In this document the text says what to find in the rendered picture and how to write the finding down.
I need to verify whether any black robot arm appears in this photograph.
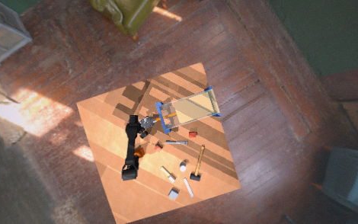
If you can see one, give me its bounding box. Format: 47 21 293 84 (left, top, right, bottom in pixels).
121 115 139 181

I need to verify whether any red box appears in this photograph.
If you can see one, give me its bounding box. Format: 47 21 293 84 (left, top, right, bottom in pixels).
189 132 196 138
154 144 162 153

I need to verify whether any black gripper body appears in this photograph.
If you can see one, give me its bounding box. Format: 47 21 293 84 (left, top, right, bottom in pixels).
139 125 148 139

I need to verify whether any black-headed hammer with wooden handle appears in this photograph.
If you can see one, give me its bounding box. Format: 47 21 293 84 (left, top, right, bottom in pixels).
190 146 204 181

